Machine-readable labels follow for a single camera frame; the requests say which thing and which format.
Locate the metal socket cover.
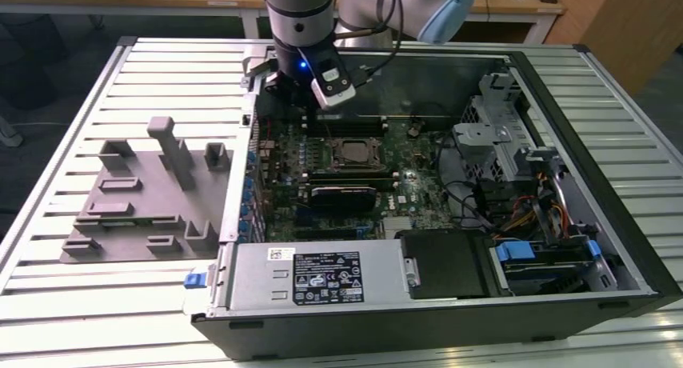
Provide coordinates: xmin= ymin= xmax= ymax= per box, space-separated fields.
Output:
xmin=331 ymin=138 xmax=383 ymax=172

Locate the silver CPU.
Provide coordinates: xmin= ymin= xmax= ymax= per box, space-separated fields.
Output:
xmin=343 ymin=142 xmax=374 ymax=164

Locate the CPU socket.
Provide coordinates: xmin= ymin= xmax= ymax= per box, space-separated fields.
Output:
xmin=330 ymin=137 xmax=387 ymax=173

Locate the black RAM slot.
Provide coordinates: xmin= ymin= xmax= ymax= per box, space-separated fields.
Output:
xmin=307 ymin=179 xmax=394 ymax=190
xmin=307 ymin=170 xmax=393 ymax=181
xmin=307 ymin=118 xmax=387 ymax=129

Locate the black expansion card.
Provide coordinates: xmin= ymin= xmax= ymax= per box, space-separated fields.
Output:
xmin=307 ymin=185 xmax=378 ymax=214

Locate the silver drive cage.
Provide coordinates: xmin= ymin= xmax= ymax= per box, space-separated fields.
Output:
xmin=451 ymin=72 xmax=541 ymax=183

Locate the green motherboard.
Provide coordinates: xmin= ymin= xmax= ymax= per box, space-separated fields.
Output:
xmin=255 ymin=118 xmax=466 ymax=243

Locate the grey parts rack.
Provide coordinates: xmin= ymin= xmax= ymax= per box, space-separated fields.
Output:
xmin=59 ymin=115 xmax=236 ymax=265

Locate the silver heat sink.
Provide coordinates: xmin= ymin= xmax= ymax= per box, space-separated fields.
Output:
xmin=382 ymin=218 xmax=415 ymax=234

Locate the black office chair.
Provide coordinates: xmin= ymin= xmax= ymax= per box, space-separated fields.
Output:
xmin=0 ymin=14 xmax=72 ymax=114

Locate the green RAM stick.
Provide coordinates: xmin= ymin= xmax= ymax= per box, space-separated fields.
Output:
xmin=95 ymin=218 xmax=178 ymax=228

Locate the silver power supply unit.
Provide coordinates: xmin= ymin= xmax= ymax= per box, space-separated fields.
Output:
xmin=211 ymin=239 xmax=415 ymax=317

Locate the pale chair base leg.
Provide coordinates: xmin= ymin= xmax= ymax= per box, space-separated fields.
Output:
xmin=0 ymin=111 xmax=26 ymax=147

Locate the black plastic shroud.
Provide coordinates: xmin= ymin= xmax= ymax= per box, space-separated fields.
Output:
xmin=398 ymin=230 xmax=495 ymax=300

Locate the blue disk carrier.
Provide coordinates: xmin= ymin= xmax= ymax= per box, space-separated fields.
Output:
xmin=494 ymin=242 xmax=538 ymax=262

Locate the wooden cabinet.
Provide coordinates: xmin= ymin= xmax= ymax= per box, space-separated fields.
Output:
xmin=543 ymin=0 xmax=683 ymax=98

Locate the black PC case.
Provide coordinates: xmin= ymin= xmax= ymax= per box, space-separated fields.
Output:
xmin=184 ymin=43 xmax=683 ymax=363

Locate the black disk drive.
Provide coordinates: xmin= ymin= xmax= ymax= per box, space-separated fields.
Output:
xmin=505 ymin=259 xmax=595 ymax=296

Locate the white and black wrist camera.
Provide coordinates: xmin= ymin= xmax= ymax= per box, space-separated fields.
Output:
xmin=310 ymin=55 xmax=358 ymax=110

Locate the copper coloured cable plug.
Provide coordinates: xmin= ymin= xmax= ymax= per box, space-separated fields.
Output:
xmin=334 ymin=26 xmax=387 ymax=40

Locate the black camera cable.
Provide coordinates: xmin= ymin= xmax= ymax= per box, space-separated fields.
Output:
xmin=358 ymin=0 xmax=405 ymax=74

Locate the yellow wire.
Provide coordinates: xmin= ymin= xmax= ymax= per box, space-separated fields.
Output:
xmin=491 ymin=218 xmax=529 ymax=238

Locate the orange flat wire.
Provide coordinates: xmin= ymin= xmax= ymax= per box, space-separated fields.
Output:
xmin=549 ymin=199 xmax=569 ymax=234

